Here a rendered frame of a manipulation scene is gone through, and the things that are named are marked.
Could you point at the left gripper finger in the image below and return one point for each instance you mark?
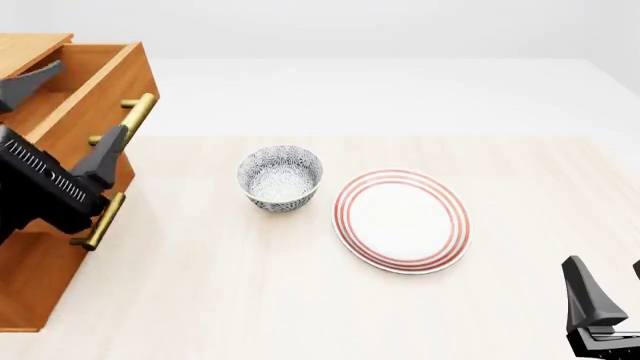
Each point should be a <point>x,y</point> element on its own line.
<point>105,161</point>
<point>27,84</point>

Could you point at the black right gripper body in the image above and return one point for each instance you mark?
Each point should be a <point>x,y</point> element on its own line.
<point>605,343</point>

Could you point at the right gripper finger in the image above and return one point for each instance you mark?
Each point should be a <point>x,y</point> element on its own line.
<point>637,269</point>
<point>585,300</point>

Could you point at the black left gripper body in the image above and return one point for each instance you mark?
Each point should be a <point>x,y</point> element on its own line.
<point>45,191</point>

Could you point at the wooden drawer with box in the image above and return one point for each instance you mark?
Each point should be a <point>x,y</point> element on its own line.
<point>107,88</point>

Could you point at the closed wooden drawer front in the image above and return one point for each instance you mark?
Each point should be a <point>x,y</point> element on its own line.
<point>121,176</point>

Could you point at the wooden cabinet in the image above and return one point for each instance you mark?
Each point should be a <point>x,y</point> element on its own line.
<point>30,285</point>

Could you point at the blue white patterned bowl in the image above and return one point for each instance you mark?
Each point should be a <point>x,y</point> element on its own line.
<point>280,180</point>

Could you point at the white plate with red rings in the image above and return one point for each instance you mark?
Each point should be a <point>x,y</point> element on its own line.
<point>400,221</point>

